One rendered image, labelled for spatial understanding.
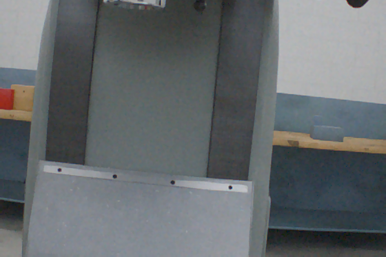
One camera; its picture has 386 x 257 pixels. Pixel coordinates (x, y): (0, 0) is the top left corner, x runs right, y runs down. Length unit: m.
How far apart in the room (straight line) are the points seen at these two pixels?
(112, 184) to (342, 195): 4.22
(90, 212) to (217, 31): 0.32
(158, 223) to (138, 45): 0.26
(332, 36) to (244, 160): 4.05
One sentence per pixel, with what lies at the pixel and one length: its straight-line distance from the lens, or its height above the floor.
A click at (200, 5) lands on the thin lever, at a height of 1.28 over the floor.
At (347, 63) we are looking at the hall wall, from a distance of 4.84.
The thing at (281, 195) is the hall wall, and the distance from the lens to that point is 4.79.
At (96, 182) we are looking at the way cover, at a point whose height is 1.07.
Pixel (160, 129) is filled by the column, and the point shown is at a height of 1.15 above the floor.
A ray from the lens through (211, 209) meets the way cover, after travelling 0.78.
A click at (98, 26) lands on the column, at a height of 1.29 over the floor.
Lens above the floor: 1.23
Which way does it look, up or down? 3 degrees down
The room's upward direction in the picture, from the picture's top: 5 degrees clockwise
